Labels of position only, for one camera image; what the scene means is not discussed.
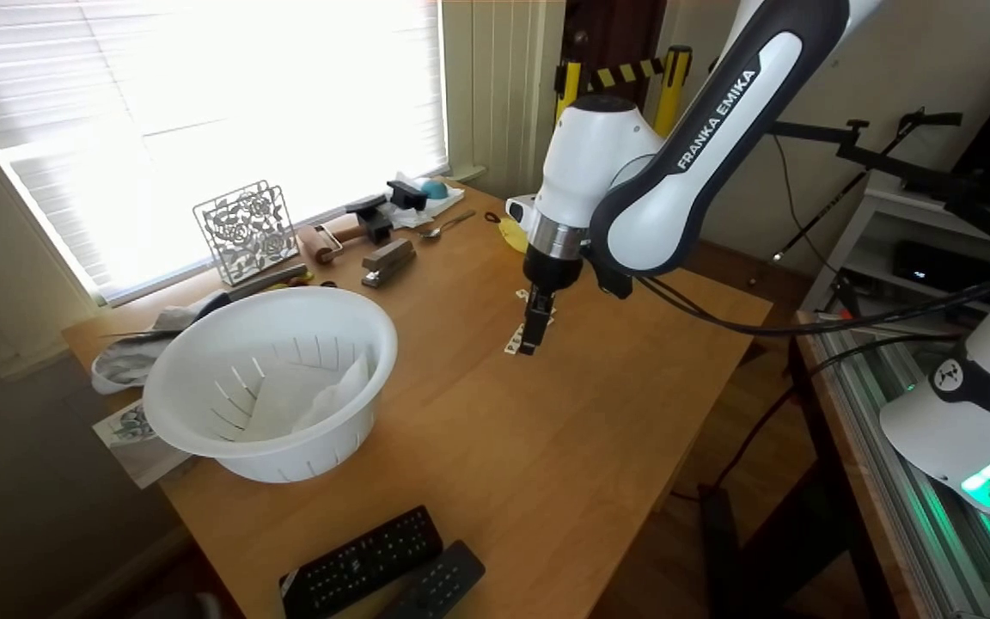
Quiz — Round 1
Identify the white shelf unit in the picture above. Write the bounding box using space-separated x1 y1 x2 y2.
803 181 990 313

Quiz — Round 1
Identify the grey metal stapler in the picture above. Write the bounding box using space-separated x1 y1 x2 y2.
361 236 416 288

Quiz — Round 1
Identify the brown wooden block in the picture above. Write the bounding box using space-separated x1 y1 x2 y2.
298 227 340 266

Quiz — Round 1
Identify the white wire cube puzzle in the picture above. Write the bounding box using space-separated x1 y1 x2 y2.
192 178 298 286

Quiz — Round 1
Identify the grey cloth under bowl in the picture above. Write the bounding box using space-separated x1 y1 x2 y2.
90 297 230 395

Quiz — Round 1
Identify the large black remote control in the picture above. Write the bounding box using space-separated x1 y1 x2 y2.
279 506 442 619

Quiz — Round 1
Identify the small black remote control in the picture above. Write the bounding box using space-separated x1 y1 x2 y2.
378 540 483 619

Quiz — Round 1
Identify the yellow pouch of tiles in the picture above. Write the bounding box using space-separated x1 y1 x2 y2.
498 217 529 256

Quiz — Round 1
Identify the white plastic colander bowl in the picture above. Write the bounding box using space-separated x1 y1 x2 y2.
144 288 398 485

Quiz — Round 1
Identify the black camera boom stand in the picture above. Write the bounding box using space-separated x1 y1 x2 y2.
762 106 990 268

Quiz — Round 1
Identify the metal spoon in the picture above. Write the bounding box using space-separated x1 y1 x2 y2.
419 210 474 246

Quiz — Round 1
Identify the black device on tray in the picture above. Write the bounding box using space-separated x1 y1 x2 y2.
384 178 425 210

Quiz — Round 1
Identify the black clamp tool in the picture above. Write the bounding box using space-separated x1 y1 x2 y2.
350 197 392 246

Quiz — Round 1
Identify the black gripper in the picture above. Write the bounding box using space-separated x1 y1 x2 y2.
520 249 579 356

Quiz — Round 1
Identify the yellow safety post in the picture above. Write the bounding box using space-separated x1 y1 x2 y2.
552 63 579 119

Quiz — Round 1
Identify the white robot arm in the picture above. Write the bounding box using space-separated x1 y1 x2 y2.
515 0 881 356

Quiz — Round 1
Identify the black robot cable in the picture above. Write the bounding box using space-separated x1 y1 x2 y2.
629 256 990 510

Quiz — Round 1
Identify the white and teal tray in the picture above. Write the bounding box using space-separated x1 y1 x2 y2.
387 181 463 227

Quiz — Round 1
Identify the printed paper card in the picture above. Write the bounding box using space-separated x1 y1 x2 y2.
91 403 185 490

